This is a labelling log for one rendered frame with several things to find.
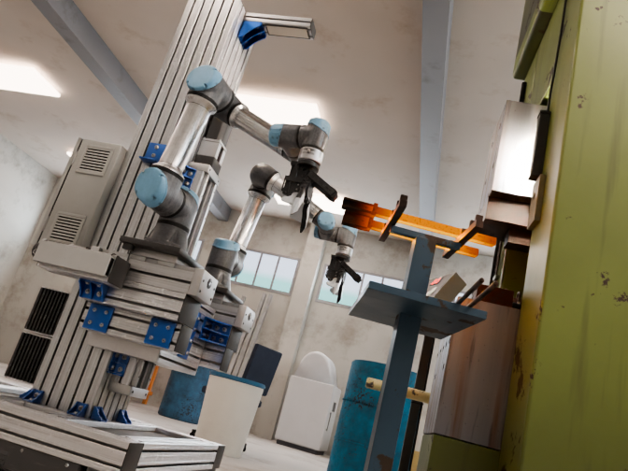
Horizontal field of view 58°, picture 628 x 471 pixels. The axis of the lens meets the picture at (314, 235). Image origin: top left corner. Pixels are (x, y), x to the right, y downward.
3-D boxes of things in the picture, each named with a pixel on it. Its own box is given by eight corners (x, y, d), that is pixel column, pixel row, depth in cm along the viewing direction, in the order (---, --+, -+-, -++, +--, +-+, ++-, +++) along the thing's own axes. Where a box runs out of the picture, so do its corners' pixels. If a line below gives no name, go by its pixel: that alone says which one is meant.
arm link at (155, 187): (177, 221, 190) (239, 88, 204) (152, 203, 177) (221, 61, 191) (149, 214, 195) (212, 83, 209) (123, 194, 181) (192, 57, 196)
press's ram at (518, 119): (496, 179, 201) (511, 86, 213) (477, 220, 237) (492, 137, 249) (620, 203, 194) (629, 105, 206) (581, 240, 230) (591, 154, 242)
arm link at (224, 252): (203, 261, 238) (212, 232, 242) (209, 269, 250) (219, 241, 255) (229, 267, 236) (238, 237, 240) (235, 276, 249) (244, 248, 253)
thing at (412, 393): (364, 388, 234) (367, 375, 236) (364, 389, 239) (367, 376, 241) (471, 415, 227) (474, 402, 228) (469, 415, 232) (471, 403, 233)
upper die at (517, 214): (484, 218, 211) (489, 195, 213) (475, 235, 229) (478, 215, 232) (603, 241, 203) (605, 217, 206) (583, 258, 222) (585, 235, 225)
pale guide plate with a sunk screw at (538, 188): (534, 220, 182) (540, 173, 187) (526, 229, 190) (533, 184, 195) (540, 221, 181) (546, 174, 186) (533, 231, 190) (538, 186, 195)
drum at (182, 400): (206, 425, 783) (224, 363, 811) (190, 423, 727) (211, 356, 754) (167, 414, 796) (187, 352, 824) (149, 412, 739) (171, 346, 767)
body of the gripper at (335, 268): (326, 281, 257) (333, 257, 261) (345, 285, 255) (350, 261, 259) (324, 277, 250) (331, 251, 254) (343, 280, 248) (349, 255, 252)
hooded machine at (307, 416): (326, 455, 861) (349, 363, 905) (320, 456, 801) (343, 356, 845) (281, 443, 878) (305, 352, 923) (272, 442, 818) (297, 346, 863)
